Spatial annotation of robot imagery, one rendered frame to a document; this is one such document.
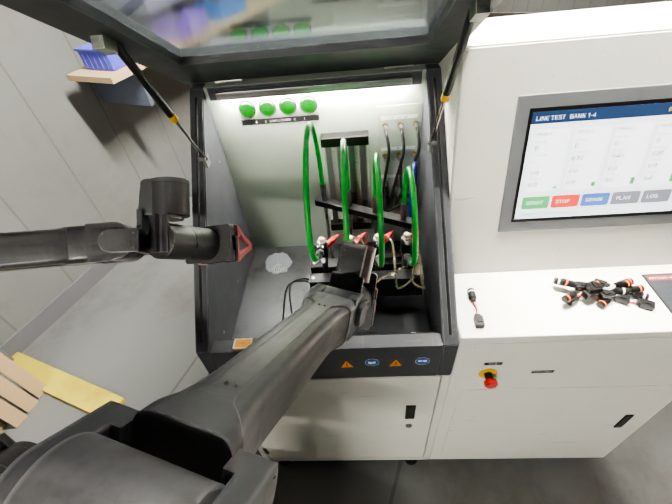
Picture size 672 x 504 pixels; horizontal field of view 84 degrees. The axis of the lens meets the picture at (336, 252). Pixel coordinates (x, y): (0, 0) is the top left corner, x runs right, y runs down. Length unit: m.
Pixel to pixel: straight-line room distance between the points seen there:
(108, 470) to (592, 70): 1.05
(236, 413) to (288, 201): 1.14
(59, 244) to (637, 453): 2.15
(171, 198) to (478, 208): 0.76
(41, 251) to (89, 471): 0.51
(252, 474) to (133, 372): 2.24
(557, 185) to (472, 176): 0.22
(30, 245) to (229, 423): 0.52
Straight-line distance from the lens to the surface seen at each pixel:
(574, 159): 1.11
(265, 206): 1.37
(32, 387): 2.64
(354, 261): 0.57
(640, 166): 1.20
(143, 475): 0.21
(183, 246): 0.63
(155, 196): 0.64
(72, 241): 0.67
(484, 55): 0.97
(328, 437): 1.58
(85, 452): 0.22
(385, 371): 1.13
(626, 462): 2.17
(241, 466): 0.22
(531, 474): 1.99
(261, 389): 0.27
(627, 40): 1.10
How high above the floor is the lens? 1.81
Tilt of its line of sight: 44 degrees down
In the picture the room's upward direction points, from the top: 7 degrees counter-clockwise
